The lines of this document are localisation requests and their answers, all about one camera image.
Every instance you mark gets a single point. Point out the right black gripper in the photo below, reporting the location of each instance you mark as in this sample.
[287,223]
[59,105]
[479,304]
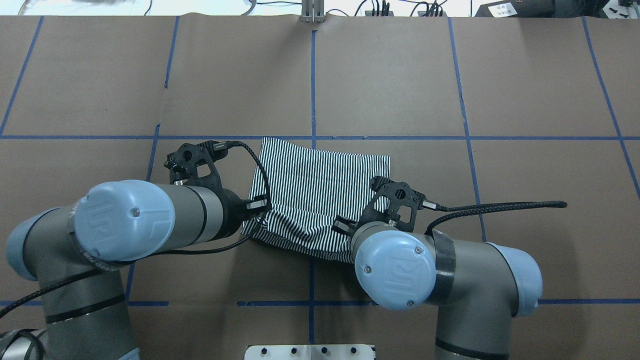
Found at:
[343,225]

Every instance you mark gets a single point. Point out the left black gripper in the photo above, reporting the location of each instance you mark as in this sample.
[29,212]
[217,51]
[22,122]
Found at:
[231,211]

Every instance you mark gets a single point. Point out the striped polo shirt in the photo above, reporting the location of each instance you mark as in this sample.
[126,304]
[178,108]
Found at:
[309,188]

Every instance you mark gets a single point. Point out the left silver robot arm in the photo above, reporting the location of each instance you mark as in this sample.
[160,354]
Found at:
[75,253]

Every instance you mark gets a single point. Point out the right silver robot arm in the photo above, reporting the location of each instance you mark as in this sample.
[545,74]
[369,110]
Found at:
[478,288]

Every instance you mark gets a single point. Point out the black desktop box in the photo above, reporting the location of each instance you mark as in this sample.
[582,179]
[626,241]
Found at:
[516,9]

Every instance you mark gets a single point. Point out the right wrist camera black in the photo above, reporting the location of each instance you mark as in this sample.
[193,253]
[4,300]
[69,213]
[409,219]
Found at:
[394,203]

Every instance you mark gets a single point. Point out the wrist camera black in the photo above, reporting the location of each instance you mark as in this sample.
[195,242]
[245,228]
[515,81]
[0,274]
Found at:
[394,203]
[194,164]

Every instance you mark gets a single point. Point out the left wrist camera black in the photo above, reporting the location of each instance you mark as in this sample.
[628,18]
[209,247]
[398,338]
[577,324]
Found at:
[194,164]

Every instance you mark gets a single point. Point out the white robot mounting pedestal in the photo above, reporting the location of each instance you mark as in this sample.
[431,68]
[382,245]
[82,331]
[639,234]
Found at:
[311,352]

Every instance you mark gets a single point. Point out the aluminium frame post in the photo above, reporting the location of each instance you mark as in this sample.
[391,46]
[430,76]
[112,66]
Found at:
[312,11]

